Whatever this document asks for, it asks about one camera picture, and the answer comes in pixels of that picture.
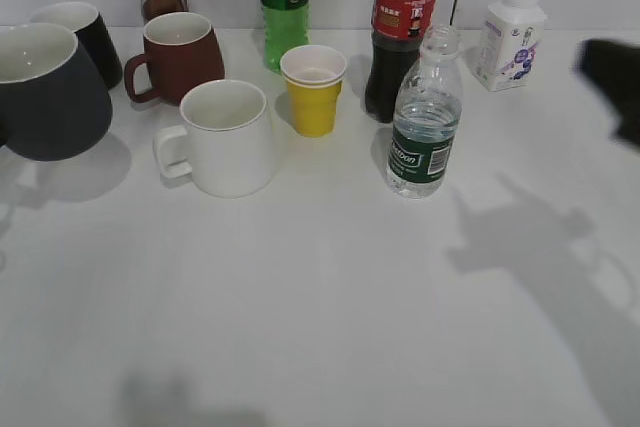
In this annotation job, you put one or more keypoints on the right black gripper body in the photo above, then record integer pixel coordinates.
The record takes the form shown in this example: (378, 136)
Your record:
(612, 67)

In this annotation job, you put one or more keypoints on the clear water bottle green label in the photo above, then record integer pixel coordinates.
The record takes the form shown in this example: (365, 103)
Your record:
(427, 113)

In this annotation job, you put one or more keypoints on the dark grey mug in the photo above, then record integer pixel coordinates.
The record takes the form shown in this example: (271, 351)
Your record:
(54, 104)

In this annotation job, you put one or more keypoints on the white mug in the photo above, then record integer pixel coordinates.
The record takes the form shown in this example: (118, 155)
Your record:
(225, 141)

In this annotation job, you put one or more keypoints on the brown mug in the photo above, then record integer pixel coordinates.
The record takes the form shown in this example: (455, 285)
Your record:
(181, 51)

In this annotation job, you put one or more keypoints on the black mug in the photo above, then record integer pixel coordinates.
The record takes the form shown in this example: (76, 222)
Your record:
(86, 22)

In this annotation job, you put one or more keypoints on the white milk carton bottle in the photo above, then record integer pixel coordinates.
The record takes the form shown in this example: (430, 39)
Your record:
(508, 44)

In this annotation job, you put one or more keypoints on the cola bottle red label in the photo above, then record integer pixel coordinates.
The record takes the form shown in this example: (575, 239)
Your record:
(398, 29)

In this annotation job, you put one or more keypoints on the yellow paper cup stack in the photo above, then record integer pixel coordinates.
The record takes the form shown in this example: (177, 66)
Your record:
(313, 75)

